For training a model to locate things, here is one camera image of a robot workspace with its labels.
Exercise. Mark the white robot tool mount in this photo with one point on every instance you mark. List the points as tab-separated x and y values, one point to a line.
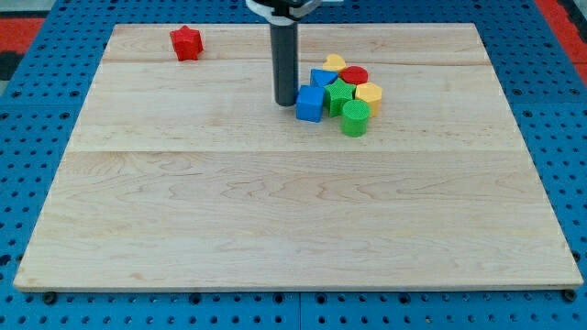
287	12

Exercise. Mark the green star block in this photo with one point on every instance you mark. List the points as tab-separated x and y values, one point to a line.
336	95

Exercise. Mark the red cylinder block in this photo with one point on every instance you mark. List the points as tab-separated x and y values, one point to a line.
354	75

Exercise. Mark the light wooden board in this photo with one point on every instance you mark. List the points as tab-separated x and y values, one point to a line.
187	177

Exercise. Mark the blue cube block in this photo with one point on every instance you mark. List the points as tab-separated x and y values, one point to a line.
309	103

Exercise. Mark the red star block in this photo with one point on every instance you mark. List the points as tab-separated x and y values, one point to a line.
187	43

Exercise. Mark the yellow hexagon block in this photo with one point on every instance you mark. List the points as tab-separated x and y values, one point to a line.
371	93

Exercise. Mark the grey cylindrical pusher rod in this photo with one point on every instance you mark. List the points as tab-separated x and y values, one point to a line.
284	56

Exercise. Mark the blue triangle block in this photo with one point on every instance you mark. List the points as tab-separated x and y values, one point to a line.
322	78

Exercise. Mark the yellow heart block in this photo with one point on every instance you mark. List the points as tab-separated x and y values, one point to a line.
334	63

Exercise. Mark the green cylinder block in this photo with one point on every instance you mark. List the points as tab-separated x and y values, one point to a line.
355	118

